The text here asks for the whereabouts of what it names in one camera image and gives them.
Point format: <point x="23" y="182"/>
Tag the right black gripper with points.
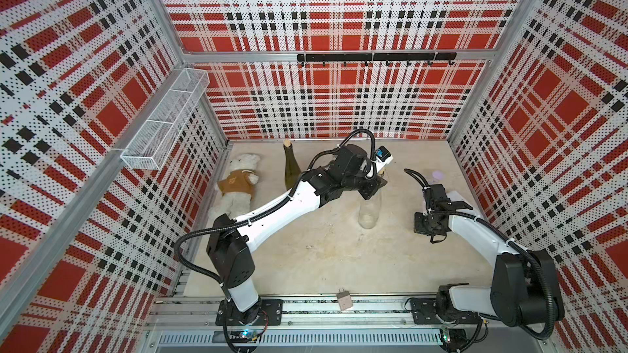
<point x="418" y="226"/>

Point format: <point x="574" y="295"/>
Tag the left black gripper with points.
<point x="374" y="185"/>

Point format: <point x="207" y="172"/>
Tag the tall clear corked bottle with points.
<point x="369" y="210"/>

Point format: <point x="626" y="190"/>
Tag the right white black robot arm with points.
<point x="524" y="292"/>

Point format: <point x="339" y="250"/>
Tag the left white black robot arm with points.
<point x="231" y="249"/>

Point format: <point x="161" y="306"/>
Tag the dark green wine bottle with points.
<point x="292" y="168"/>

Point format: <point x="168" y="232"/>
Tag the white rectangular device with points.
<point x="461" y="204"/>

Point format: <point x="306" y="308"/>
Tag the purple sand timer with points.
<point x="437" y="176"/>

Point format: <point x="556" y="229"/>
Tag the small beige plug adapter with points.
<point x="344" y="300"/>

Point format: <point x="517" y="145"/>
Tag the white teddy bear brown shirt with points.
<point x="236" y="188"/>

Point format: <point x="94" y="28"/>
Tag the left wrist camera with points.
<point x="383" y="157"/>

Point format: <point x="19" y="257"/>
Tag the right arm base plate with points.
<point x="423" y="311"/>

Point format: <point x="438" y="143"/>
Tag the black wall hook rail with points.
<point x="428" y="57"/>

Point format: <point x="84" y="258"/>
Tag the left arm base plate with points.
<point x="264" y="312"/>

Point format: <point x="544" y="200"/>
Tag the white wire mesh basket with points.
<point x="155" y="140"/>

